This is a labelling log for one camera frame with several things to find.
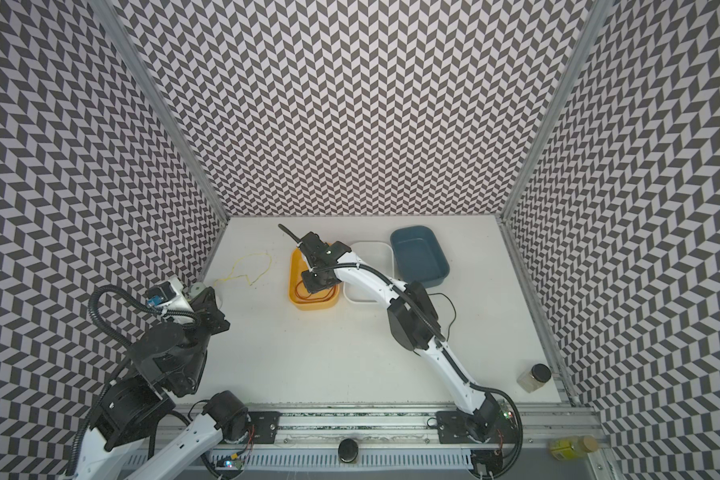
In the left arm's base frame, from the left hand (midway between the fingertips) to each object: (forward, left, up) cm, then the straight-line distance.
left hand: (217, 290), depth 63 cm
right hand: (+17, -14, -25) cm, 33 cm away
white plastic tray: (+32, -35, -31) cm, 57 cm away
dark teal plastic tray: (+32, -49, -32) cm, 67 cm away
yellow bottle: (-26, -76, -22) cm, 83 cm away
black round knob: (-27, -28, -21) cm, 44 cm away
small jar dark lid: (-12, -73, -24) cm, 78 cm away
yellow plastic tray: (+27, -6, -29) cm, 40 cm away
